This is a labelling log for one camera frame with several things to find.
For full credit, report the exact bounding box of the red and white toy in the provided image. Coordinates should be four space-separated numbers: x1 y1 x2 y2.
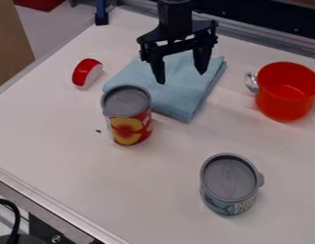
71 57 104 90

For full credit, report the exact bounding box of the red box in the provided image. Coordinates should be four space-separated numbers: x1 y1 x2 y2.
11 0 68 13

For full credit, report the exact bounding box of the red can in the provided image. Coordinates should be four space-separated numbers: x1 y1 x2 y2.
99 83 156 147

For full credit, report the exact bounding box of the orange pot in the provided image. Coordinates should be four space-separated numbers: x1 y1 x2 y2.
242 61 315 123

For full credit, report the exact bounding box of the blue can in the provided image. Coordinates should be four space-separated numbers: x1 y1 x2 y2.
199 152 266 216

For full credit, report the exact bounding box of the cardboard box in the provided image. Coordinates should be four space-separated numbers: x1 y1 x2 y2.
0 0 37 92

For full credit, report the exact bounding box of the blue clamp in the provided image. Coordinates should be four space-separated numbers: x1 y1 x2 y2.
94 0 111 27

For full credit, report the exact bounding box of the blue cloth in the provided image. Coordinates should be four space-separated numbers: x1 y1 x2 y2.
101 51 229 124

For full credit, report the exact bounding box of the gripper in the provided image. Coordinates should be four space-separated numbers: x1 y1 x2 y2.
136 19 221 86

